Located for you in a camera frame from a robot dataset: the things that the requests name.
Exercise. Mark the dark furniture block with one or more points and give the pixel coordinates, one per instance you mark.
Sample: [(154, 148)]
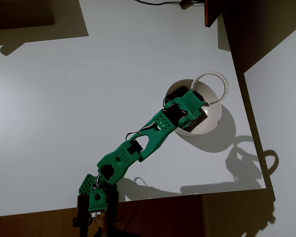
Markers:
[(19, 12)]

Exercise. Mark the white masking tape roll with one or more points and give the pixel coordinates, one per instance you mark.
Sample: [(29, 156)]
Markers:
[(226, 86)]

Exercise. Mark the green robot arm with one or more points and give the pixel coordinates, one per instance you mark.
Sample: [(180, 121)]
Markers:
[(153, 138)]

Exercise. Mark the black folded cloth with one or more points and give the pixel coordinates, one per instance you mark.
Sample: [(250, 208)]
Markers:
[(176, 93)]

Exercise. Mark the red-brown wooden board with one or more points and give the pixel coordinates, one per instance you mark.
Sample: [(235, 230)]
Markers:
[(212, 12)]

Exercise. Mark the white round bowl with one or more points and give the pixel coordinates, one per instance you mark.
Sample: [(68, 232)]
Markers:
[(212, 121)]

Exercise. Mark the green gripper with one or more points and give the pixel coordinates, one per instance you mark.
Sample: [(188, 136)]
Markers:
[(197, 98)]

